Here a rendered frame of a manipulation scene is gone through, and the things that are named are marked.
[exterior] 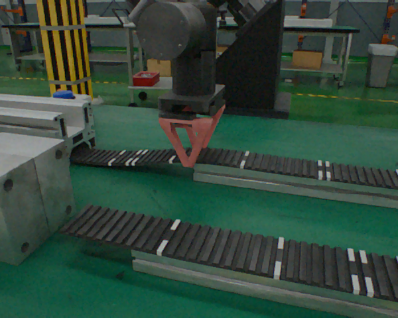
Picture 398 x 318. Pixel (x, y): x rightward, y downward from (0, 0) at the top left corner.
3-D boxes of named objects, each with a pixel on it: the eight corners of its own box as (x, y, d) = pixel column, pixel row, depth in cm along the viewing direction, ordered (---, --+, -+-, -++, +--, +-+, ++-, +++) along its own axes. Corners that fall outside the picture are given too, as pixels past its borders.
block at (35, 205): (88, 202, 43) (77, 132, 39) (17, 266, 32) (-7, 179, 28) (31, 191, 45) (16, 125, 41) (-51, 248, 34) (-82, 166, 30)
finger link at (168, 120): (159, 170, 46) (156, 102, 42) (177, 150, 52) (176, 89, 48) (208, 177, 44) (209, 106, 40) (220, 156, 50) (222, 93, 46)
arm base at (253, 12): (276, 4, 86) (242, 37, 91) (256, -20, 85) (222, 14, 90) (275, 3, 78) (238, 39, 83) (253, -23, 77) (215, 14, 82)
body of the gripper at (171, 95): (156, 112, 42) (154, 51, 39) (183, 94, 51) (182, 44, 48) (207, 116, 41) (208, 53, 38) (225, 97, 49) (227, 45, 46)
